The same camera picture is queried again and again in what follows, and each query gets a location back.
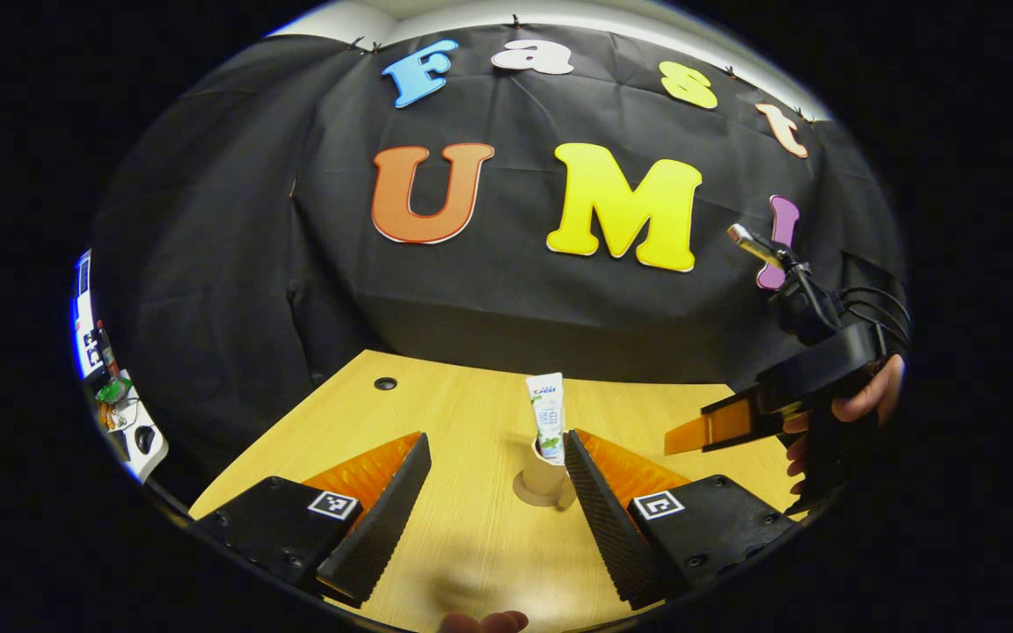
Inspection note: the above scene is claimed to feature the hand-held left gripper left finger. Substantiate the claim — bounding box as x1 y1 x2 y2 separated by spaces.
193 431 434 609

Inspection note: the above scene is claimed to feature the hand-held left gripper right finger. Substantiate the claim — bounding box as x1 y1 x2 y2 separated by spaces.
563 427 798 612

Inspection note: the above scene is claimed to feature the beige cup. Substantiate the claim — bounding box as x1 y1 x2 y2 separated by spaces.
531 437 571 506

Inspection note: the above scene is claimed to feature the round brown coaster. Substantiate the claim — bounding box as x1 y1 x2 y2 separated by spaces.
513 470 578 509

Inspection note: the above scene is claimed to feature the white toothpaste tube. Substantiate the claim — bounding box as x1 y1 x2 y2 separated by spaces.
526 373 566 465

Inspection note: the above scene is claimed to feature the wooden desktop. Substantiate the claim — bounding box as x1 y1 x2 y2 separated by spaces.
188 350 811 633

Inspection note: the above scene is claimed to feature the black backdrop cloth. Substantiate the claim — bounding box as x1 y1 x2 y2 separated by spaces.
89 22 912 493

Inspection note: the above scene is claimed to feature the white cluttered side table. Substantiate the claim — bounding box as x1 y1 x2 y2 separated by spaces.
74 251 170 484

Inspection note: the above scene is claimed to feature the black cable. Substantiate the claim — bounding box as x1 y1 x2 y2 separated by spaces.
810 283 914 353

